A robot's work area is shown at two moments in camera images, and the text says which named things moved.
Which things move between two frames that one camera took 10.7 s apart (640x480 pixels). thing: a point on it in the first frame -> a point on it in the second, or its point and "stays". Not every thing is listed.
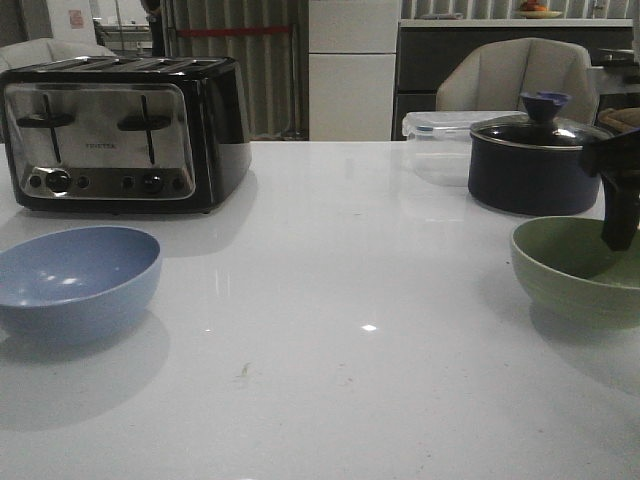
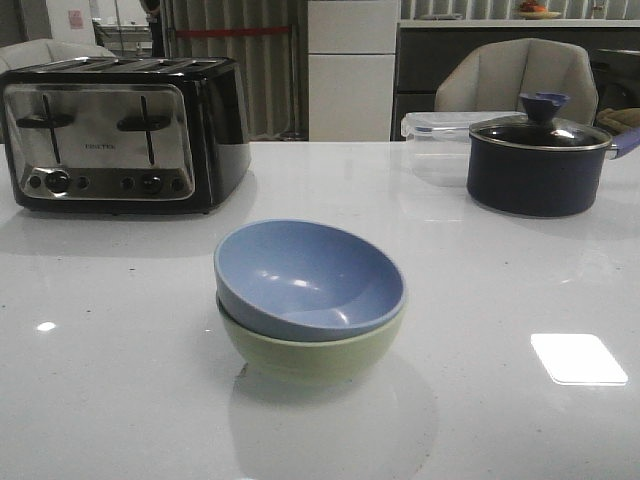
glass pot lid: x=538 y=125 stays
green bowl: x=573 y=277 -> x=314 y=362
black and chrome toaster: x=144 y=135 stays
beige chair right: x=491 y=76 stays
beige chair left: x=29 y=53 stays
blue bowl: x=77 y=285 -> x=299 y=280
